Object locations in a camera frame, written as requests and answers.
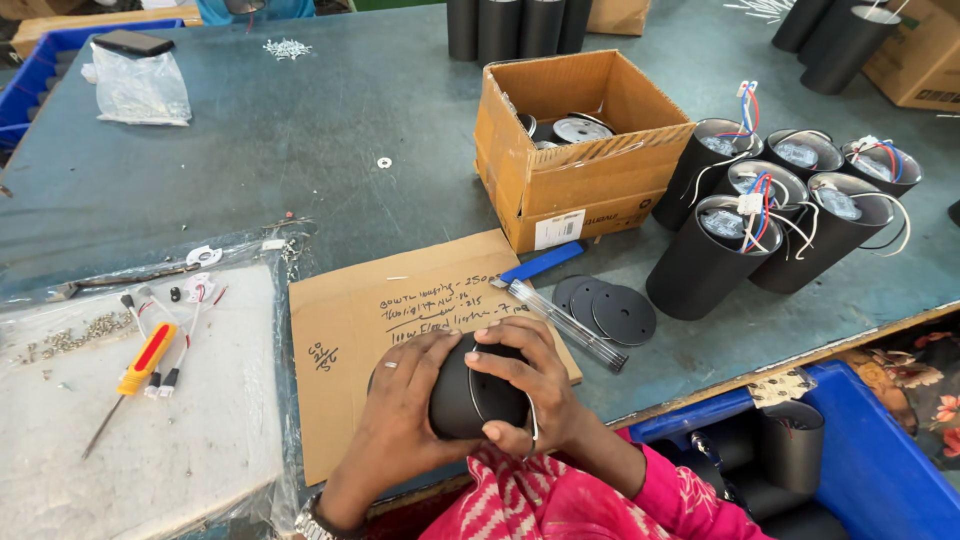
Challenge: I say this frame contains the group of wired black lamps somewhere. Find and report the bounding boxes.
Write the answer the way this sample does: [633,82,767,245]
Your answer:
[645,80,925,323]

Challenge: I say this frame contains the wooden bench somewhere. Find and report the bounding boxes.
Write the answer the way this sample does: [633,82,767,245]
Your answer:
[10,4,204,60]

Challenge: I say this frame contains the blue utility knife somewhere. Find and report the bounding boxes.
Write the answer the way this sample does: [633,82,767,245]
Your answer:
[490,239,591,291]

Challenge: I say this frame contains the handwritten cardboard sheet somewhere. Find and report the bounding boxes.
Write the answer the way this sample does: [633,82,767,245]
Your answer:
[288,228,585,488]

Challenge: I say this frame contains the silver round metal disc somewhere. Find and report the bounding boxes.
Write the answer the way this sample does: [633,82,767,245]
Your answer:
[552,117,615,145]

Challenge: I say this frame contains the black tube with white wire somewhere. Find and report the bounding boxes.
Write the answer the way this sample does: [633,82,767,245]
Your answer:
[799,4,903,96]

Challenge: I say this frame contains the bundle of white wires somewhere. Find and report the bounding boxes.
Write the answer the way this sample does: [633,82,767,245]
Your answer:
[722,0,798,21]

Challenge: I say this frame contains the heap of black tubes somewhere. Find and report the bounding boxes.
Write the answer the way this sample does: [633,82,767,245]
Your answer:
[649,427,852,540]

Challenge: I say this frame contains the tall black metal tube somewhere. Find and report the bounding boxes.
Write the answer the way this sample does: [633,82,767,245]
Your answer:
[558,0,594,56]
[519,0,567,61]
[446,0,482,63]
[477,0,525,67]

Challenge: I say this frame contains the white holder with wires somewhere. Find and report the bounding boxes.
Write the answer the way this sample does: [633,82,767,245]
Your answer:
[183,273,229,307]

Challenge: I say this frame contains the clear plastic tube pack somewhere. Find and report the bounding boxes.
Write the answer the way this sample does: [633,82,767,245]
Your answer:
[505,278,630,375]

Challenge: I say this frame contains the blue plastic crate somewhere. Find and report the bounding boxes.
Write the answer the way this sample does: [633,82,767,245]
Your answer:
[0,18,186,152]

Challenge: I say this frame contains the black phone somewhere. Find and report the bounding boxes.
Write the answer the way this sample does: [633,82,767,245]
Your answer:
[90,29,176,59]

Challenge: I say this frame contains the scattered pile of brass screws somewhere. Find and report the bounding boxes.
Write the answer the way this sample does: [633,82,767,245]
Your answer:
[18,310,137,366]

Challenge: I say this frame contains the floral cloth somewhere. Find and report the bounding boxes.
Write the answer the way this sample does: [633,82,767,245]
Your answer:
[838,313,960,475]

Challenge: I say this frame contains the plain black tube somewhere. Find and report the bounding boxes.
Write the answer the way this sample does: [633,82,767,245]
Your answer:
[771,0,835,55]

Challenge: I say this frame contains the small plain cardboard carton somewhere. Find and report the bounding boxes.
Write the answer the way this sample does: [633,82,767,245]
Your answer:
[585,0,653,38]

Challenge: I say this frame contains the large printed cardboard carton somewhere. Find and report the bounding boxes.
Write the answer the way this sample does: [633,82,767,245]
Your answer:
[861,0,960,114]

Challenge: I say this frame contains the pink patterned garment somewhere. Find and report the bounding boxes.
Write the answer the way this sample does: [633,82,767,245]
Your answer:
[418,427,774,540]

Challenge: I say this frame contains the clear plastic bag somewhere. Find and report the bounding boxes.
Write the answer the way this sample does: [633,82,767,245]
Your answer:
[80,42,193,128]

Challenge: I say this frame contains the open brown cardboard box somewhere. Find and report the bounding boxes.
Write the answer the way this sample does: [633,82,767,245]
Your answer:
[471,48,698,255]

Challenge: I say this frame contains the silver wristwatch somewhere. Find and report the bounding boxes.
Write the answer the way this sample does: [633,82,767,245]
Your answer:
[293,492,342,540]

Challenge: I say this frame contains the black round metal plate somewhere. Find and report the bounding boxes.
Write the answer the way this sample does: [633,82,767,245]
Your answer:
[590,282,659,348]
[552,273,595,317]
[569,278,618,332]

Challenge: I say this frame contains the large blue plastic bin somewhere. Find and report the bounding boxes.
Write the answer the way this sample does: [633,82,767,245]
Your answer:
[627,359,960,540]

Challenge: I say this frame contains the clear plastic sheet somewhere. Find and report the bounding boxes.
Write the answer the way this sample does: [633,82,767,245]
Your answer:
[0,222,320,540]

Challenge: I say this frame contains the small heap of silver screws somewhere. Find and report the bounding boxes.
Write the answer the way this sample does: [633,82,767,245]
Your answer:
[261,38,313,62]

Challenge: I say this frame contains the black lamp tube in bin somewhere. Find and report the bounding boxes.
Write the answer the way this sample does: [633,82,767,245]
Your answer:
[754,399,827,497]

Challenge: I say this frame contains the white wires with black plugs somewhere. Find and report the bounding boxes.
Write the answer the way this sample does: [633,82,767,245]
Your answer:
[119,285,207,400]

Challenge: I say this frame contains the black cylinder lamp housing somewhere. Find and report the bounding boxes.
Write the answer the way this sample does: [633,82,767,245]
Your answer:
[426,333,538,441]

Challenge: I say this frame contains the white patterned paper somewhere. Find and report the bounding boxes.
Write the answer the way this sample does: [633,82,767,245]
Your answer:
[745,366,819,411]

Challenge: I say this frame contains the yellow red screwdriver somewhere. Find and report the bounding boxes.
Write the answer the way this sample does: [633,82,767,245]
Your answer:
[80,321,180,461]

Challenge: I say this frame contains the person's right hand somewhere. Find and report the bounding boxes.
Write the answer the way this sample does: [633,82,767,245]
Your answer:
[464,315,591,460]

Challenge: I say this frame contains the white foam board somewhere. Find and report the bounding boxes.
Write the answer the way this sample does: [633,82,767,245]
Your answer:
[0,262,285,540]

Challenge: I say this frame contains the person's left hand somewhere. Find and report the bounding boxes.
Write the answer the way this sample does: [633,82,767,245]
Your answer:
[365,328,483,490]

